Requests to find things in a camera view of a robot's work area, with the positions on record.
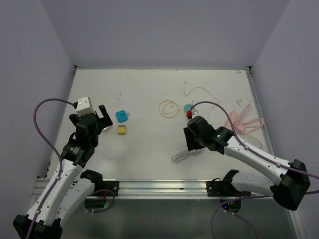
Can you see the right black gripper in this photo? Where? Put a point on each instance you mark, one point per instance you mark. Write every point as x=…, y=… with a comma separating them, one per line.
x=191, y=144

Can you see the blue plug adapter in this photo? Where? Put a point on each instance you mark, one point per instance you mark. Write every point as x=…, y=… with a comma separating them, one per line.
x=122, y=116

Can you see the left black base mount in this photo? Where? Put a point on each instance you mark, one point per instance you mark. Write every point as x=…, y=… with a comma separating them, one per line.
x=111, y=185

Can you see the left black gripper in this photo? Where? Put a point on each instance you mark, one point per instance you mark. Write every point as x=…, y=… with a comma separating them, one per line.
x=104, y=121

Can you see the aluminium front rail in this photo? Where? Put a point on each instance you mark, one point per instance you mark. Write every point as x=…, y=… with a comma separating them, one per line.
x=187, y=189

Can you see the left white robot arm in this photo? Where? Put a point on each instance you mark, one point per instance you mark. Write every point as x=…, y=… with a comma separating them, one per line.
x=71, y=184

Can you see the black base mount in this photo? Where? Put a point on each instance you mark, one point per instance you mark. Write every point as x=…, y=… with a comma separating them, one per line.
x=219, y=188
x=111, y=185

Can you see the pink power strip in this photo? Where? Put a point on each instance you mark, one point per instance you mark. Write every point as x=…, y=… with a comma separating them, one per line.
x=232, y=115

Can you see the white plug adapter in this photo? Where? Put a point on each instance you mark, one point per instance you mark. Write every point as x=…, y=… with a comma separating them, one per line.
x=106, y=129

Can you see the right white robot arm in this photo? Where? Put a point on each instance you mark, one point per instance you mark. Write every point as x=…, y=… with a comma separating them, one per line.
x=286, y=182

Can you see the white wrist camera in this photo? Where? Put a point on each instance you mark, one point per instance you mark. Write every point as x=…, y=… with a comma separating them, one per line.
x=191, y=113
x=84, y=107

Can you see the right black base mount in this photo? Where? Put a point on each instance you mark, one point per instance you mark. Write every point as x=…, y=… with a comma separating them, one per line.
x=219, y=188

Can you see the yellow plug adapter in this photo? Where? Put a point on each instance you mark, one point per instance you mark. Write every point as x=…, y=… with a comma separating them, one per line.
x=121, y=130

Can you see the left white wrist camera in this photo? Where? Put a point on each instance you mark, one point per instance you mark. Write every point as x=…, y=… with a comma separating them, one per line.
x=84, y=107

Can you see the teal power strip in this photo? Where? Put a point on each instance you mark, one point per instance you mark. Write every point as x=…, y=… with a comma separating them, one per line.
x=187, y=107

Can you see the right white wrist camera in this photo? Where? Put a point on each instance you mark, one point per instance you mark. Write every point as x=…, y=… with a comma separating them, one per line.
x=191, y=113

